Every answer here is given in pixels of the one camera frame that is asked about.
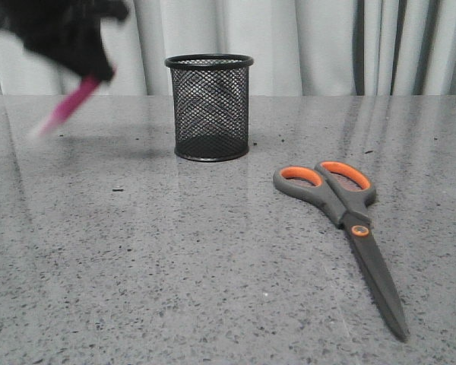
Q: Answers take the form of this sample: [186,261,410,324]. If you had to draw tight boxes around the black blurred gripper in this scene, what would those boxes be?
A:
[0,0,129,81]

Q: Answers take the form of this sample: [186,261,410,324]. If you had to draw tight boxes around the pink marker pen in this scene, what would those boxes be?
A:
[29,75,101,139]

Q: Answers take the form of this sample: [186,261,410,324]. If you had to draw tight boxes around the grey orange scissors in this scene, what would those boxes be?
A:
[273,160,410,342]

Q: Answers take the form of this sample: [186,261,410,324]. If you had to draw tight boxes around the black mesh pen holder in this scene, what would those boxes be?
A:
[165,54,254,162]

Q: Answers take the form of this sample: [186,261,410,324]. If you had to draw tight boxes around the grey curtain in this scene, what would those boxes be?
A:
[0,0,456,97]

